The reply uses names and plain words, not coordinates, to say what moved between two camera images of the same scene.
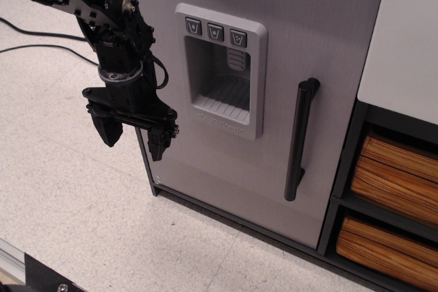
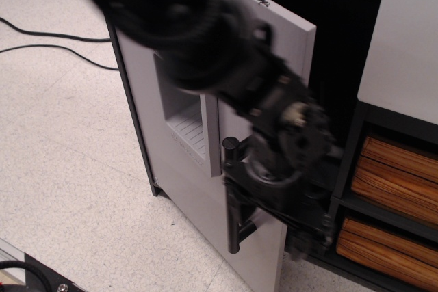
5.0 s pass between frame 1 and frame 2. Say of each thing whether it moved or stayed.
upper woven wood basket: stayed
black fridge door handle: moved
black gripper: moved
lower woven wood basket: stayed
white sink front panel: stayed
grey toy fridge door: moved
